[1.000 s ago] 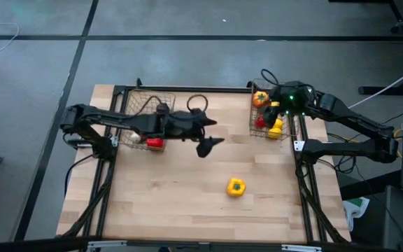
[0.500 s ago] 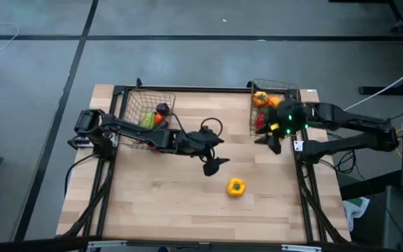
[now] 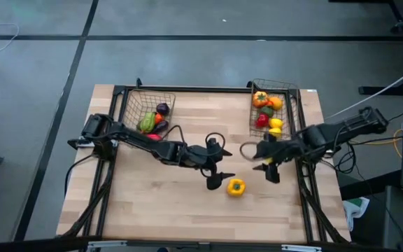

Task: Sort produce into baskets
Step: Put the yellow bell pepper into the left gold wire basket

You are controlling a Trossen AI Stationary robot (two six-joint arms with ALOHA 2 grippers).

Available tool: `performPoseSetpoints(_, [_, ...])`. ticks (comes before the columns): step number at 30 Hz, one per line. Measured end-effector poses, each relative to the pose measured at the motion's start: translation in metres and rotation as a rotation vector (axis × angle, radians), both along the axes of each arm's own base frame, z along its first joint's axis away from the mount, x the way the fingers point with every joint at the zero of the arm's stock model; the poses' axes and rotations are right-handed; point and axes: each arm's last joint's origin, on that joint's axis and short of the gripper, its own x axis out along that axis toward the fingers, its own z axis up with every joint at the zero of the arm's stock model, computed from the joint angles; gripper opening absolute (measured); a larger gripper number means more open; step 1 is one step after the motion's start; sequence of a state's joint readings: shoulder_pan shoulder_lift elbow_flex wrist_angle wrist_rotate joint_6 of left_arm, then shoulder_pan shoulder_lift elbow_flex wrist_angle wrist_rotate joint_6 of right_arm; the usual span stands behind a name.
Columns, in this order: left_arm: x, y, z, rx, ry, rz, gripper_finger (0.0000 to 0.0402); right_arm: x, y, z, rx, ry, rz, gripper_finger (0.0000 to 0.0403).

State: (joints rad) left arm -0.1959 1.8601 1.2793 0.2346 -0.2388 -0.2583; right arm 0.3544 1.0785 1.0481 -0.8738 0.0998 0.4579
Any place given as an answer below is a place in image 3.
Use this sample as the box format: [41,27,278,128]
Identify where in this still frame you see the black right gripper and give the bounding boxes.
[252,133,306,184]

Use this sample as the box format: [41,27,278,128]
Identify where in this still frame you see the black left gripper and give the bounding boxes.
[181,136,236,191]

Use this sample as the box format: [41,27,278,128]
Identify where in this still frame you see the red apple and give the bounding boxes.
[255,113,270,129]

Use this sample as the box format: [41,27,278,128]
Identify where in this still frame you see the orange yellow mango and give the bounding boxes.
[267,97,284,111]

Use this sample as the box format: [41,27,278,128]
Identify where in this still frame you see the orange persimmon with green leaves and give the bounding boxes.
[252,90,269,109]

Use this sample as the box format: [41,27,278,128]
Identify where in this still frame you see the long purple eggplant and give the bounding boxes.
[151,120,170,134]

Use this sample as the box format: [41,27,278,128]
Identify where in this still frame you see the round purple eggplant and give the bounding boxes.
[156,102,171,116]

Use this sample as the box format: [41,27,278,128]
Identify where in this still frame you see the light green chayote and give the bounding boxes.
[139,111,156,133]

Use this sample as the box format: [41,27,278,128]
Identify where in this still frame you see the yellow bell pepper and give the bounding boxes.
[226,178,247,197]

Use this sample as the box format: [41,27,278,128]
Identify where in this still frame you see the white and green cloth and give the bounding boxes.
[343,196,371,232]

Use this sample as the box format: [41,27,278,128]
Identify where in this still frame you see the black floor beam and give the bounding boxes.
[339,169,403,200]

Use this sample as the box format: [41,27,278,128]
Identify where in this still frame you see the black crossbar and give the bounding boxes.
[0,237,403,252]

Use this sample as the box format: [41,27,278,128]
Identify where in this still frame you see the wire mesh basket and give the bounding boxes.
[248,78,300,141]
[122,89,177,141]

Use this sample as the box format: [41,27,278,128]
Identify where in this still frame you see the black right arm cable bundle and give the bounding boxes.
[332,141,358,175]

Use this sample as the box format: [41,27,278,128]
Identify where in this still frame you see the black metal table frame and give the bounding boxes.
[58,83,351,246]

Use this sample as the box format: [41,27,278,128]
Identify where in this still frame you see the silver bracket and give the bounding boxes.
[281,244,323,252]
[86,239,128,250]

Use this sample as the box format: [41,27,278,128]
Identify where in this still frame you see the yellow cable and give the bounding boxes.
[351,128,403,159]

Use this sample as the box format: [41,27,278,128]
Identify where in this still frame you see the thick white cable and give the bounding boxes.
[323,61,403,120]

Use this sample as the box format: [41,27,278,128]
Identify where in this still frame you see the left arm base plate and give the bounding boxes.
[67,138,118,148]

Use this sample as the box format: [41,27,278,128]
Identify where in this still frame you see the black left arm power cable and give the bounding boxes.
[64,153,96,199]

